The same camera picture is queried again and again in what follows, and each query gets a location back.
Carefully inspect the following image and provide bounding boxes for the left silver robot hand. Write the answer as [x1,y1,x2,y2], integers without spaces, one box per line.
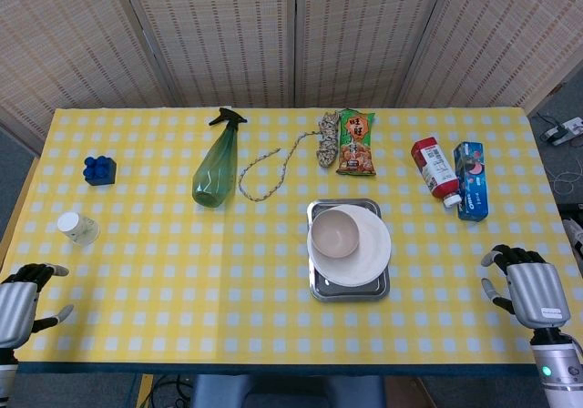
[0,263,75,350]

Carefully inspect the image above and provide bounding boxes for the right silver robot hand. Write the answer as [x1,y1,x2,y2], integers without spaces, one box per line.
[480,244,572,331]

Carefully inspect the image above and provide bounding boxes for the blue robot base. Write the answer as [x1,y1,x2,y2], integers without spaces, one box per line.
[189,373,386,408]

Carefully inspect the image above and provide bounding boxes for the white round plate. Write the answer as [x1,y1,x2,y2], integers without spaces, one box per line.
[306,204,393,288]

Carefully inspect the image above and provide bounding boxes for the beige bowl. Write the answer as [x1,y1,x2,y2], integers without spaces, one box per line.
[310,209,361,260]

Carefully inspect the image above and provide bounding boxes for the white paper cup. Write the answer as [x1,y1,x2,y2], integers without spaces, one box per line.
[56,211,100,247]

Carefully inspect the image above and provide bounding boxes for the blue Oreo cookie box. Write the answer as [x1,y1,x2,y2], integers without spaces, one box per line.
[452,141,491,222]

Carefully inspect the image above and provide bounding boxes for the blue toy building block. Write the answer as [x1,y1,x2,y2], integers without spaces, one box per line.
[83,155,118,188]

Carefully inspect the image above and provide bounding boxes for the red ketchup bottle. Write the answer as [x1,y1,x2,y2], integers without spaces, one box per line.
[410,137,461,208]

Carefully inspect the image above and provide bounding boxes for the white power strip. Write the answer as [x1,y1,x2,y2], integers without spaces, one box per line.
[539,116,583,147]

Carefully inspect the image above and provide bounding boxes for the yellow white checkered tablecloth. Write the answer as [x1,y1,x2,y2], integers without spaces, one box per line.
[0,106,583,367]

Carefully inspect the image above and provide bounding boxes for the metal rectangular tray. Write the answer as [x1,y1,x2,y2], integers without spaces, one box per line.
[306,198,391,303]

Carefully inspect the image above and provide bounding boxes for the green orange snack bag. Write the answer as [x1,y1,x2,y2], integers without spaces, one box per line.
[336,108,378,178]

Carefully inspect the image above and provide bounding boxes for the green spray bottle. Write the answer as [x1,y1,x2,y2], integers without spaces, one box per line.
[191,107,249,209]

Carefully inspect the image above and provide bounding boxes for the woven folding screen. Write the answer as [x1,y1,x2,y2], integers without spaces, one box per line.
[0,0,583,141]

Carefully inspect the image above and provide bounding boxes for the white cable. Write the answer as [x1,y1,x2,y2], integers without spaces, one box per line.
[548,152,583,195]

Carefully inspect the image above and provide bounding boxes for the braided multicolour rope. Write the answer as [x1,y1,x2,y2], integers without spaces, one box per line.
[237,111,340,202]

